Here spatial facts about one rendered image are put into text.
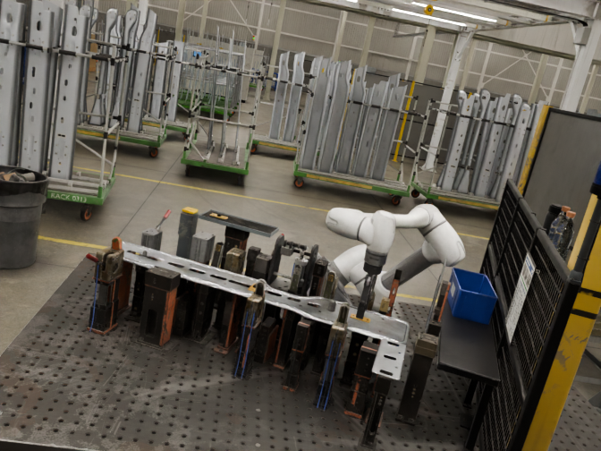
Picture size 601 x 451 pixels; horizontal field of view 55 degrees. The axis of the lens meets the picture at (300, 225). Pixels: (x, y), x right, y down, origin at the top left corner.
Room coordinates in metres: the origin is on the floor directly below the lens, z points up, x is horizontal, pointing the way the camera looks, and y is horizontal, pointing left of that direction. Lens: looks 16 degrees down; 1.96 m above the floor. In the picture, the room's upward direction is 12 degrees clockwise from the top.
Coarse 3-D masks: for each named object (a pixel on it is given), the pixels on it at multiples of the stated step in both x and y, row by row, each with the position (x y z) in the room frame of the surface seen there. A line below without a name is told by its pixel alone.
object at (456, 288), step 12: (456, 276) 2.65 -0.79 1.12; (468, 276) 2.64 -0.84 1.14; (480, 276) 2.64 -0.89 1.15; (456, 288) 2.44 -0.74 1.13; (468, 288) 2.64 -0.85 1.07; (480, 288) 2.63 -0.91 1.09; (492, 288) 2.45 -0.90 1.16; (456, 300) 2.37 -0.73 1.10; (468, 300) 2.35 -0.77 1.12; (480, 300) 2.34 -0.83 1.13; (492, 300) 2.34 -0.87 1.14; (456, 312) 2.35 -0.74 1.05; (468, 312) 2.35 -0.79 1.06; (480, 312) 2.34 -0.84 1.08; (492, 312) 2.34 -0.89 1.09
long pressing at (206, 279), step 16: (128, 256) 2.35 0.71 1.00; (160, 256) 2.43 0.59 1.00; (176, 256) 2.46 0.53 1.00; (192, 272) 2.32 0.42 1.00; (208, 272) 2.36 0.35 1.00; (224, 272) 2.40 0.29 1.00; (224, 288) 2.23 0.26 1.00; (240, 288) 2.25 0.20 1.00; (272, 288) 2.32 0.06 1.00; (272, 304) 2.18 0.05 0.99; (288, 304) 2.19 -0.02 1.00; (304, 304) 2.22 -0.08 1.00; (320, 304) 2.26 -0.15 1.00; (336, 304) 2.29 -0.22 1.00; (320, 320) 2.11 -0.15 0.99; (352, 320) 2.16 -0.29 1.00; (384, 320) 2.22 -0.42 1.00; (400, 320) 2.25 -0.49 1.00; (384, 336) 2.07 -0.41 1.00; (400, 336) 2.10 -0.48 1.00
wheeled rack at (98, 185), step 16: (32, 48) 5.61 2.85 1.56; (48, 48) 5.50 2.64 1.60; (128, 48) 6.38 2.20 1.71; (112, 64) 5.48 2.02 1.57; (112, 80) 5.49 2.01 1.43; (80, 112) 6.27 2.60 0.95; (112, 128) 5.86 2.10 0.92; (80, 144) 6.27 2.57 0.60; (80, 176) 5.97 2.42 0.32; (96, 176) 6.22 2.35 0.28; (112, 176) 6.37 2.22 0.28; (48, 192) 5.35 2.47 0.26; (64, 192) 5.41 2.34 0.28; (80, 192) 5.50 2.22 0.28; (96, 192) 5.56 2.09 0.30; (80, 208) 5.44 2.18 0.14
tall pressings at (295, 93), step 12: (300, 60) 12.00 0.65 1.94; (288, 72) 11.88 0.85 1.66; (300, 72) 11.99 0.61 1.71; (312, 72) 11.73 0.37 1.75; (312, 84) 11.78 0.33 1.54; (276, 96) 11.90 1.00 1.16; (276, 108) 11.91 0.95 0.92; (288, 108) 11.86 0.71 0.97; (276, 120) 11.89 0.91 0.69; (288, 120) 11.93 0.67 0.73; (324, 120) 11.77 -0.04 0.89; (276, 132) 11.88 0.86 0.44; (288, 132) 11.91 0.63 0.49
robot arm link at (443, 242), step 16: (448, 224) 2.64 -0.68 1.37; (432, 240) 2.60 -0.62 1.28; (448, 240) 2.58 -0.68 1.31; (416, 256) 2.72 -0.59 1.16; (432, 256) 2.62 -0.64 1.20; (448, 256) 2.56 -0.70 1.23; (464, 256) 2.59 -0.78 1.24; (384, 272) 2.96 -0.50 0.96; (416, 272) 2.75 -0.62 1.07; (384, 288) 2.89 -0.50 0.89
